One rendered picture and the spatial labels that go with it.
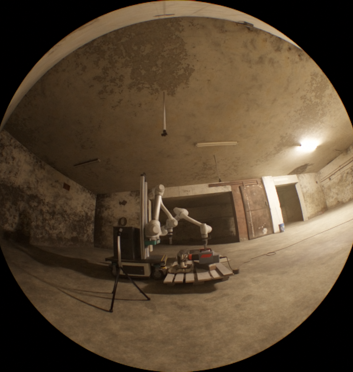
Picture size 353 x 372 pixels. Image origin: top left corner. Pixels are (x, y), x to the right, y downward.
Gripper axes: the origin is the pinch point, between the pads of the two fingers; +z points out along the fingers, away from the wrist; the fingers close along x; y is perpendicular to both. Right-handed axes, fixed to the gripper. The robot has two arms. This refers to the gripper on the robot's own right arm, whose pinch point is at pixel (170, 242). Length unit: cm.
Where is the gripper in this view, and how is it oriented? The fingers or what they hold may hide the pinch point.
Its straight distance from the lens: 208.9
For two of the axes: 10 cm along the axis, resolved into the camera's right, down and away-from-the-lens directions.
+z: 0.7, 9.3, -3.7
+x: 0.1, -3.7, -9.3
